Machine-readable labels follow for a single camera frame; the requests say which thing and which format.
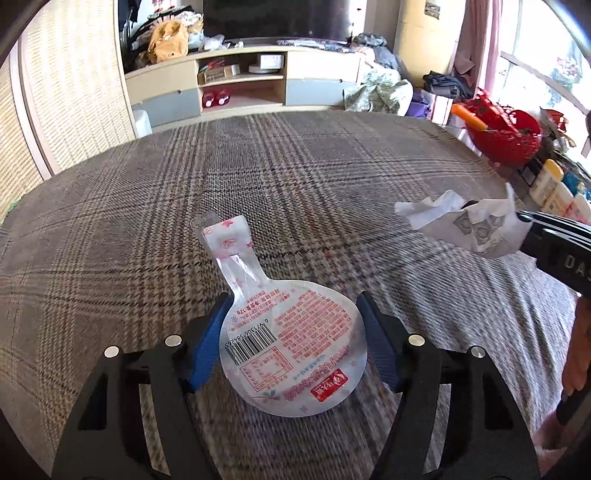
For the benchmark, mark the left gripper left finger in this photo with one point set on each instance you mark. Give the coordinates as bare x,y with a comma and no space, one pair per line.
104,437

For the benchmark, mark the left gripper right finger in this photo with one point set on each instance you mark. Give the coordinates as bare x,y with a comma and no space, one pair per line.
486,436

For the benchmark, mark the white printed tissue paper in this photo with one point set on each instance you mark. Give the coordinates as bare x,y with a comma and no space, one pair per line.
489,228

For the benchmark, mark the person's right hand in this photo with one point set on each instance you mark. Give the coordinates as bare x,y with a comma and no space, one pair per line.
579,352

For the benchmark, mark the white pink label bottle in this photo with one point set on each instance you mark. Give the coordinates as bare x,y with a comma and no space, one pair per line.
579,209

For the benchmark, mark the white bottle middle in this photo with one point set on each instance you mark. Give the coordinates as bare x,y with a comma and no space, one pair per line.
558,201

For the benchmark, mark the white yellow-cap bottle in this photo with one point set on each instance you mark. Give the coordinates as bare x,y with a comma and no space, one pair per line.
546,181

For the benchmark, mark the red plastic fruit basket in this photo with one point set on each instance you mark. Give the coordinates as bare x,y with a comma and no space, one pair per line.
511,138

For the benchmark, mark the plaid brown table cloth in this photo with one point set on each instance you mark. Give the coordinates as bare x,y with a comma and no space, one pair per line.
105,253

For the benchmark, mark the floral cloth pile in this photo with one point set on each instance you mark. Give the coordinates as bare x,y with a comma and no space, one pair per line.
386,87

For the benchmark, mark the beige TV cabinet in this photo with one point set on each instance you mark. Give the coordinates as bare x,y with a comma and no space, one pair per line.
244,81

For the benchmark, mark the black flat television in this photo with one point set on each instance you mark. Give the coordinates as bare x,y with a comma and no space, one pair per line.
323,19

